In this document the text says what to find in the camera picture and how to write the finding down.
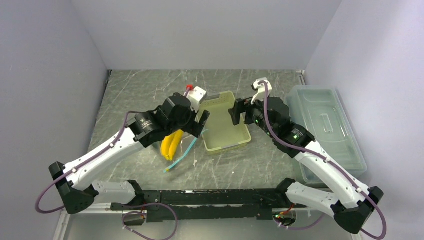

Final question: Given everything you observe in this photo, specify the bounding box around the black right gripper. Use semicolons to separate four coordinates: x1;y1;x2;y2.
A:
228;92;277;139

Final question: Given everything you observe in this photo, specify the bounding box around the pale yellow plastic basket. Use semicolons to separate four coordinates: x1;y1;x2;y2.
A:
198;91;252;154

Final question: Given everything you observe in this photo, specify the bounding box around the clear zip bag blue zipper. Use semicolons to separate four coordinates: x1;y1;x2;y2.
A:
152;129;208;173

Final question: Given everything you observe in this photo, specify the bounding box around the yellow banana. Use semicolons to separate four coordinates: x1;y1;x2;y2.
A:
160;130;184;161

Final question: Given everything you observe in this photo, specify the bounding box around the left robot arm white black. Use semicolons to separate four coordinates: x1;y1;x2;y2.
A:
49;87;210;215

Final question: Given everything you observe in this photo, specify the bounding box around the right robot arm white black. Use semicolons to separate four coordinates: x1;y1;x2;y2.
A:
228;97;387;240

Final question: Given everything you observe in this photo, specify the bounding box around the clear plastic lidded container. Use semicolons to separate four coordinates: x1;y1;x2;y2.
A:
284;85;368;178

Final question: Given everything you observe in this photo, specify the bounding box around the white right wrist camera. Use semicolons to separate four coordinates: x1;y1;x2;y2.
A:
250;77;273;105

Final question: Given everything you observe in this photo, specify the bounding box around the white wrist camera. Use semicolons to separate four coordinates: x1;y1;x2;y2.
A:
250;77;273;105
184;84;207;113

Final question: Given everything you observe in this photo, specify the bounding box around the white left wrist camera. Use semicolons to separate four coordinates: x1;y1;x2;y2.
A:
184;84;207;113

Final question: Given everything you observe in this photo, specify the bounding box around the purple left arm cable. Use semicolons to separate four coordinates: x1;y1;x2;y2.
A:
34;110;143;215

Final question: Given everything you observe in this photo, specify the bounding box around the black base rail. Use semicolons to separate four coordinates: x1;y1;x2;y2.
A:
110;188;308;223

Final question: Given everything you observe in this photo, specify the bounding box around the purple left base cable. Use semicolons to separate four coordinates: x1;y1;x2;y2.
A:
121;202;180;240

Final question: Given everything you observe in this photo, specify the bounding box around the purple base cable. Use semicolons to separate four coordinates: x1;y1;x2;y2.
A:
274;211;327;232
121;202;180;240

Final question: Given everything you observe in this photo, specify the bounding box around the aluminium frame rail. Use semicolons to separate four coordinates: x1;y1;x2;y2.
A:
61;202;115;216

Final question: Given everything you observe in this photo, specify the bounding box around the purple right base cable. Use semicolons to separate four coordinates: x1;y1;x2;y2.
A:
274;211;327;232

